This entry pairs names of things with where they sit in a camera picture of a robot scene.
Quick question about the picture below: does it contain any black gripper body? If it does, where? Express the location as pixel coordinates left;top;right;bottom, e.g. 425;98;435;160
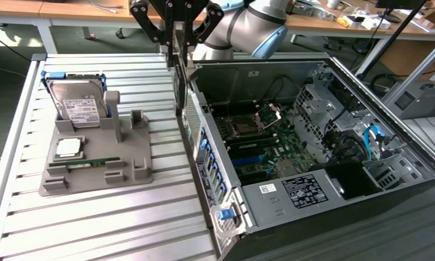
147;0;208;13

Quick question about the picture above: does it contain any graphics card with black shroud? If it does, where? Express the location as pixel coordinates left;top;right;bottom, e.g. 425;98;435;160
158;21;195;109

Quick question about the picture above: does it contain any wooden office desk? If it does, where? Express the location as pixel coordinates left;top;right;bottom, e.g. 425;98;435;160
285;0;435;79
0;0;204;54

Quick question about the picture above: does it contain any hard disk in blue carrier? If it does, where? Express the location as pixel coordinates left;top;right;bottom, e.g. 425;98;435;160
39;70;111;128

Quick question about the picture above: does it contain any metal socket cover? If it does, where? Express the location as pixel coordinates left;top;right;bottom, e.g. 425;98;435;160
254;103;282;130

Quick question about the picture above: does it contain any CPU socket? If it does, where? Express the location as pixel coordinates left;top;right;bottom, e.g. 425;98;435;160
230;115;265;136

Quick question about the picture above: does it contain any metal disk bay cage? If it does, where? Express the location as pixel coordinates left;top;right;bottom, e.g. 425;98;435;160
293;67;370;136

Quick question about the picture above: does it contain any black RAM stick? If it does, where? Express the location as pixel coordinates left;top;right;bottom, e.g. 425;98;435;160
226;137;280;153

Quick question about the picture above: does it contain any grey plastic parts rack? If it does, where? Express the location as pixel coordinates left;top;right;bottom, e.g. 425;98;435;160
38;91;154;197

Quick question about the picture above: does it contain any silver CPU chip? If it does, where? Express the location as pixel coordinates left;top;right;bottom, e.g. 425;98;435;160
55;138;82;157

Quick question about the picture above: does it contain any black computer monitor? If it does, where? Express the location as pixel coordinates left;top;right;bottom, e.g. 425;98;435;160
374;0;427;22

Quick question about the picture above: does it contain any green motherboard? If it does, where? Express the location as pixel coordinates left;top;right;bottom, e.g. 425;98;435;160
212;114;320;183

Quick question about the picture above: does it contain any black slanted pole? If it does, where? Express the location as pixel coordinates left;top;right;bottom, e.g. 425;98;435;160
354;0;431;79

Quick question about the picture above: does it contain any green RAM stick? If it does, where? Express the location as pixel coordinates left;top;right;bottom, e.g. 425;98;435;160
49;157;121;169

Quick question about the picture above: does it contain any grey chipset heatsink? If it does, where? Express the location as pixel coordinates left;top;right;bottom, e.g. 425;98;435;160
274;160;300;176

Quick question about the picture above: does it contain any grey computer tower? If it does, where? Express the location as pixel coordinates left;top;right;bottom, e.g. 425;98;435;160
381;80;435;120

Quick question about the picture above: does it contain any grey power supply unit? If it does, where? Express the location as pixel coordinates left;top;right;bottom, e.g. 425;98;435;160
238;170;345;228

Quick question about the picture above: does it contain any open grey PC case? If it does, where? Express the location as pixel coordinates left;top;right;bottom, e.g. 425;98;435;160
173;53;435;261

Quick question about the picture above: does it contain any white cable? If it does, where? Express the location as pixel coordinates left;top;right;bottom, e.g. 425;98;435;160
87;0;126;13

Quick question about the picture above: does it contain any blue wire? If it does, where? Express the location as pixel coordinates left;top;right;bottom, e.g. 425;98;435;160
361;122;386;161

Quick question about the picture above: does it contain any aluminium profile frame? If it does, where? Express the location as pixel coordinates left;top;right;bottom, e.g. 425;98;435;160
381;45;435;109

